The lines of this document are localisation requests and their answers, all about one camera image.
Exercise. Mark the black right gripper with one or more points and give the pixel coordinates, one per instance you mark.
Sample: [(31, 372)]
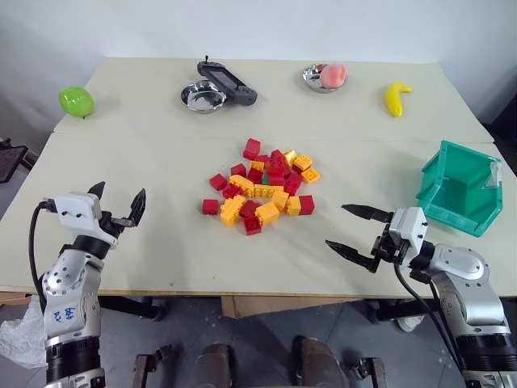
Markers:
[(387, 246)]

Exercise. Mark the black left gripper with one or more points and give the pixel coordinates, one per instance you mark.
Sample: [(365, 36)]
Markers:
[(108, 227)]

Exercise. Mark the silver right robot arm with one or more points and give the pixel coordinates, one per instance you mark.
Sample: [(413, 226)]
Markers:
[(468, 279)]

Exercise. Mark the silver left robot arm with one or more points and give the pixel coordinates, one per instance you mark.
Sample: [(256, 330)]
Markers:
[(66, 283)]

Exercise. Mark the brown cardboard box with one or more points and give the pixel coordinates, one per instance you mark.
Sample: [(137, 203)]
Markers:
[(258, 306)]

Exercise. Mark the green toy lime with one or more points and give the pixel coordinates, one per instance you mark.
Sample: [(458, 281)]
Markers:
[(76, 102)]

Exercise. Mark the green plastic storage bin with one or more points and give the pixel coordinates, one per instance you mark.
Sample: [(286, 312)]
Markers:
[(460, 194)]

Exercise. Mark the black folded stand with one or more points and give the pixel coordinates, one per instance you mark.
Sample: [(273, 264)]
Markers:
[(10, 161)]

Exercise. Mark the empty steel bowl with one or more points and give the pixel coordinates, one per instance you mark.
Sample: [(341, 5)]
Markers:
[(203, 98)]

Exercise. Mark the dark rounded shape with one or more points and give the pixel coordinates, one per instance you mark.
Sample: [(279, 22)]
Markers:
[(319, 361), (214, 365)]

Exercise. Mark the yellow toy banana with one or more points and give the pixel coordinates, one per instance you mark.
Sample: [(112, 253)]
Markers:
[(395, 99)]

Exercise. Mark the black handheld controller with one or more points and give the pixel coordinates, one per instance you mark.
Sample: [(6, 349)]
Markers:
[(226, 83)]

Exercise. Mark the pink toy peach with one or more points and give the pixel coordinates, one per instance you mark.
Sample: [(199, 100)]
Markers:
[(334, 75)]

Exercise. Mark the steel bowl holding peach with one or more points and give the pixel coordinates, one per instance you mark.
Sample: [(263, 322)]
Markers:
[(313, 78)]

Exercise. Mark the white plastic bag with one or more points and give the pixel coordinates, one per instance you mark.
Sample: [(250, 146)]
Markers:
[(20, 337)]

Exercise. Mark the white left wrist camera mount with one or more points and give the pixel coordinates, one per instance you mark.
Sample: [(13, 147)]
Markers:
[(74, 210)]

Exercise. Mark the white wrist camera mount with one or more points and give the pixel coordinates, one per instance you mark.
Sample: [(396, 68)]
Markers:
[(408, 228), (74, 210)]

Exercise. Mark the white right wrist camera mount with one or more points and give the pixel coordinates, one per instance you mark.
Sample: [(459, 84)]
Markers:
[(408, 228)]

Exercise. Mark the black table frame leg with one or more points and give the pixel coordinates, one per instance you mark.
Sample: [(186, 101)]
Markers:
[(398, 310), (133, 309)]

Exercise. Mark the dark metal bracket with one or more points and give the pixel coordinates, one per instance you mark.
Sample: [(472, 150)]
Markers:
[(149, 365), (369, 372)]

